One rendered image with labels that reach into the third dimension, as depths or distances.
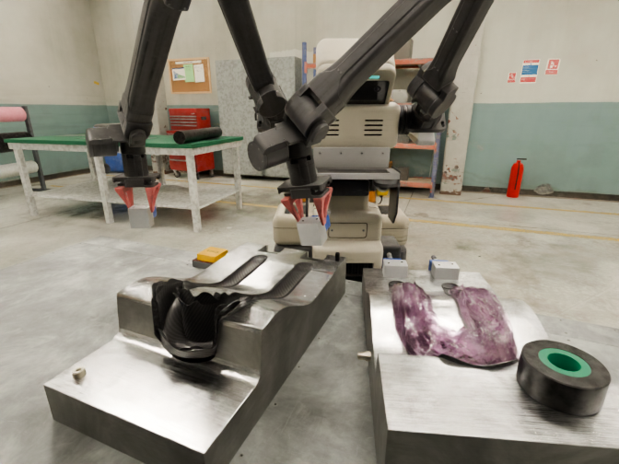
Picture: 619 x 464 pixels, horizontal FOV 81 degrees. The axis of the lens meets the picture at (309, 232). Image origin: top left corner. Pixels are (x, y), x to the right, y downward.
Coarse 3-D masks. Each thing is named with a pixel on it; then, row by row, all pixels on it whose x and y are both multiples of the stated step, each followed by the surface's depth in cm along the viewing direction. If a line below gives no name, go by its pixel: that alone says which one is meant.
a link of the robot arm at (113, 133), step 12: (96, 132) 83; (108, 132) 85; (120, 132) 86; (132, 132) 82; (144, 132) 84; (96, 144) 84; (108, 144) 85; (132, 144) 84; (144, 144) 86; (96, 156) 86; (108, 156) 88
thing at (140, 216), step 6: (156, 204) 106; (132, 210) 93; (138, 210) 93; (144, 210) 93; (156, 210) 101; (132, 216) 94; (138, 216) 94; (144, 216) 94; (150, 216) 96; (132, 222) 94; (138, 222) 94; (144, 222) 94; (150, 222) 96
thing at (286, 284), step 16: (256, 256) 81; (240, 272) 75; (288, 272) 74; (304, 272) 75; (160, 288) 55; (176, 288) 54; (192, 288) 57; (272, 288) 67; (288, 288) 69; (160, 304) 55; (176, 304) 58; (192, 304) 51; (208, 304) 51; (224, 304) 49; (240, 304) 49; (160, 320) 54; (176, 320) 57; (192, 320) 52; (208, 320) 52; (160, 336) 51; (176, 336) 55; (192, 336) 53; (208, 336) 53; (176, 352) 50; (192, 352) 48; (208, 352) 49
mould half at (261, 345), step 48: (144, 288) 57; (240, 288) 67; (336, 288) 76; (144, 336) 55; (240, 336) 48; (288, 336) 55; (48, 384) 47; (96, 384) 47; (144, 384) 47; (192, 384) 47; (240, 384) 47; (96, 432) 45; (144, 432) 41; (192, 432) 40; (240, 432) 45
